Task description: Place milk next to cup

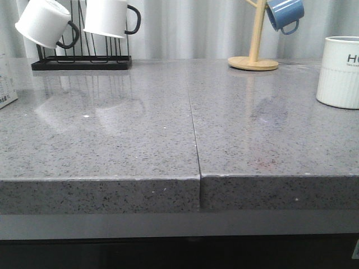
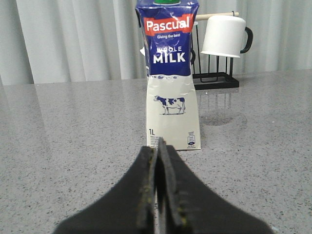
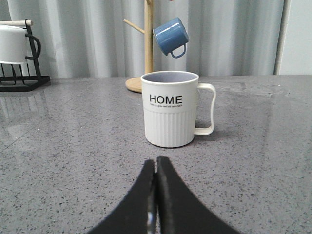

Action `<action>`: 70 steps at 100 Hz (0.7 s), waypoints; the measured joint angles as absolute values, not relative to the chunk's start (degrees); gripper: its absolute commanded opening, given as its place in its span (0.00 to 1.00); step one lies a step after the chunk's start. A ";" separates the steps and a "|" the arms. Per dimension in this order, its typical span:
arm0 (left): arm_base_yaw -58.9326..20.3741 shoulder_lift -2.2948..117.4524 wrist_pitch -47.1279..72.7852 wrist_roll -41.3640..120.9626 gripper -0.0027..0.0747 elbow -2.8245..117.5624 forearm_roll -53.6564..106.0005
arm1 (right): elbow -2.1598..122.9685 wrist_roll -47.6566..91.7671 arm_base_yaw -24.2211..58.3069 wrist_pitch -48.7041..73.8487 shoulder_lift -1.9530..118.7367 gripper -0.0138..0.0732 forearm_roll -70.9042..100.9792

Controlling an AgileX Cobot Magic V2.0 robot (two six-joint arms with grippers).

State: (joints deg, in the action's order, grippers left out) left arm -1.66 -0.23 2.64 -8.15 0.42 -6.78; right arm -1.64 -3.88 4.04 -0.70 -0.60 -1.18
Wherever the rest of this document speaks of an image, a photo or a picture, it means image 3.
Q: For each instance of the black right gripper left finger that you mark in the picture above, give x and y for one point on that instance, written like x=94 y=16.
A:
x=136 y=213

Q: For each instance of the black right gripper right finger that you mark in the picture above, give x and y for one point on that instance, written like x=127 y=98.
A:
x=180 y=211

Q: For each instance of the white HOME mug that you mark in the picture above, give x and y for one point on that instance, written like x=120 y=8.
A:
x=169 y=107

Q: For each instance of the wooden mug tree stand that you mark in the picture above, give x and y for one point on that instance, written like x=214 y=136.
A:
x=134 y=84

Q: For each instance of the blue enamel mug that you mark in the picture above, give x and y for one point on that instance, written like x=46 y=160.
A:
x=170 y=36

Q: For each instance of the black wire mug rack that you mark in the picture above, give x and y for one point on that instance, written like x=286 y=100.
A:
x=23 y=77

